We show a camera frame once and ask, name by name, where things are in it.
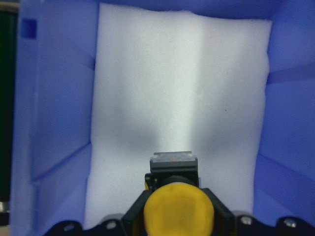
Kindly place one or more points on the yellow push button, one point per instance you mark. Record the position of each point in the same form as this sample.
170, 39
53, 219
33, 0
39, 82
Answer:
177, 206

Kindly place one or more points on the green conveyor belt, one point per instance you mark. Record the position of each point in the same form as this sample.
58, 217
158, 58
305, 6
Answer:
8, 28

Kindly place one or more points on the white foam pad right bin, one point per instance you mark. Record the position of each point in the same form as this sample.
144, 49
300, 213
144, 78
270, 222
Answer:
175, 81

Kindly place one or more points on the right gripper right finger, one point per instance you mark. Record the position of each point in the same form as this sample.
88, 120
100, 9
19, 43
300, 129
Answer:
223, 217

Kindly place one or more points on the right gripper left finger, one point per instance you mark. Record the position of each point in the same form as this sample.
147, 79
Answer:
133, 219

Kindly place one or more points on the blue bin beside right arm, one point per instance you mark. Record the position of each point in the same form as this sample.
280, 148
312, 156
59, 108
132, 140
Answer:
56, 45

